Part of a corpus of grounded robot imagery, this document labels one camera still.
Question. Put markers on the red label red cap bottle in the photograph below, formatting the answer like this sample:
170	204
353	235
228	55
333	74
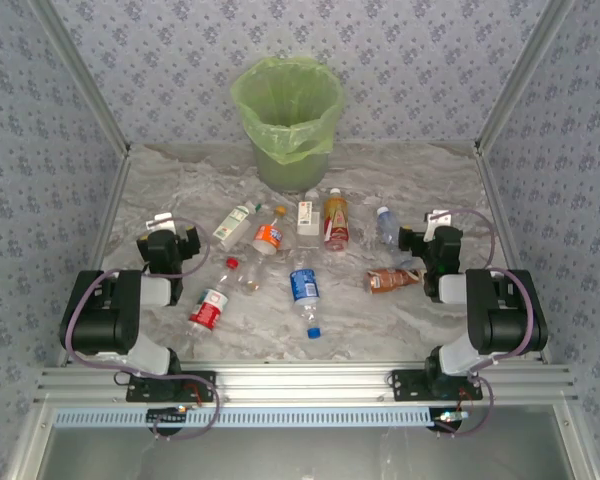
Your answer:
209	307

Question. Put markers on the aluminium frame post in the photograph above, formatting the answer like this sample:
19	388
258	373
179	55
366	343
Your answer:
525	75
80	75

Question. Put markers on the left aluminium frame post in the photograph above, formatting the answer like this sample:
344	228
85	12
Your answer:
80	75

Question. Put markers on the green plastic bin liner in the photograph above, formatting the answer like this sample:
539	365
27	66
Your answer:
287	100

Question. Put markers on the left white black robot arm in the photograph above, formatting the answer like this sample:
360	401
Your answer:
105	310

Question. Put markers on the blue label blue cap bottle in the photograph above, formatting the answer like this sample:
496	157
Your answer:
305	287

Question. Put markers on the left small circuit board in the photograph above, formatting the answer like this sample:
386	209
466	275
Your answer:
167	414

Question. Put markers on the crushed brown label bottle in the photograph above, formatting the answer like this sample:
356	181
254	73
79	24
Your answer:
385	280

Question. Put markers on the orange label plastic bottle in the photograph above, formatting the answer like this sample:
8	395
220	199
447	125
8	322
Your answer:
269	235

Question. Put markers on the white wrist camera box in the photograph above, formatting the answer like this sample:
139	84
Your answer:
160	221
437	220

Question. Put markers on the grey plastic waste bin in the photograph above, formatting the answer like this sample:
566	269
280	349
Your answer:
290	172

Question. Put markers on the small clear water bottle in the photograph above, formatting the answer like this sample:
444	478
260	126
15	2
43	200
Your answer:
389	227

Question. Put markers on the right aluminium frame post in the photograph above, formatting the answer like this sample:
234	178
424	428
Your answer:
525	75

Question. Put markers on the white red label clear bottle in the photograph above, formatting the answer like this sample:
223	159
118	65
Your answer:
308	222

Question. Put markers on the aluminium cross rail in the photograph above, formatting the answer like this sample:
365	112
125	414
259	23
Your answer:
305	382

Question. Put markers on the clear unlabelled plastic bottle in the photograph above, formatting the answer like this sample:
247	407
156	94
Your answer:
252	280

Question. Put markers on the brown tea plastic bottle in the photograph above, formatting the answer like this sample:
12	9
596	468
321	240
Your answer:
336	225

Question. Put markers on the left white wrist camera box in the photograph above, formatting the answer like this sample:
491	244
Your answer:
160	221

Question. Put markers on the small circuit board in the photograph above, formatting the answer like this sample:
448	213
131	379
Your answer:
167	414
447	416

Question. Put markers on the right small circuit board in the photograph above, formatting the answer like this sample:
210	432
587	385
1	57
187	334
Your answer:
447	416

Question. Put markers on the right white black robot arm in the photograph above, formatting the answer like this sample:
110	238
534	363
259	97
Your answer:
500	310

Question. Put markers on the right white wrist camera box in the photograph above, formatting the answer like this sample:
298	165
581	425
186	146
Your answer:
437	220

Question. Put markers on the green white label plastic bottle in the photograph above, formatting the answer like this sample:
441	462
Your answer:
232	225

